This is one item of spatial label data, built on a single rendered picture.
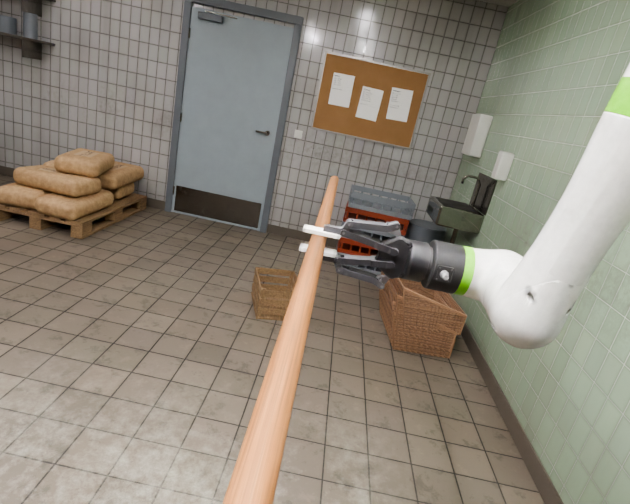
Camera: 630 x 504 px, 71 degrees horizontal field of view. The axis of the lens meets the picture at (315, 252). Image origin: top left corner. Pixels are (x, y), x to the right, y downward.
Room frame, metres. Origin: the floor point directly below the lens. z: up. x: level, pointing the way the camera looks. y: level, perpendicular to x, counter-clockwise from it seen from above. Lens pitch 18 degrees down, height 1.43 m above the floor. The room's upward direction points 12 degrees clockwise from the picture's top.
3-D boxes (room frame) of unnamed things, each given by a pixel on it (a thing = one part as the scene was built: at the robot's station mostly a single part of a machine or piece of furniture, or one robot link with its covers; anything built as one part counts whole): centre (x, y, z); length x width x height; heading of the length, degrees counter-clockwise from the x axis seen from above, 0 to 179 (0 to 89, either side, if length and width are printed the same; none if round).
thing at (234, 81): (4.60, 1.14, 1.08); 1.14 x 0.09 x 2.16; 89
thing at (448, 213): (3.67, -1.07, 0.69); 0.46 x 0.36 x 0.94; 179
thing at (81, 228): (3.95, 2.30, 0.07); 1.20 x 0.80 x 0.14; 179
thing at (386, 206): (4.20, -0.51, 0.68); 0.60 x 0.40 x 0.15; 90
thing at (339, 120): (4.61, -0.21, 1.55); 1.04 x 0.02 x 0.74; 89
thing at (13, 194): (3.65, 2.49, 0.22); 0.62 x 0.36 x 0.15; 5
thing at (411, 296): (2.90, -0.79, 0.32); 0.56 x 0.49 x 0.28; 7
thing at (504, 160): (3.31, -1.20, 1.28); 0.09 x 0.09 x 0.20; 89
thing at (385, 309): (2.92, -0.79, 0.14); 0.56 x 0.49 x 0.28; 5
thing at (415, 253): (0.79, -0.16, 1.19); 0.09 x 0.07 x 0.08; 89
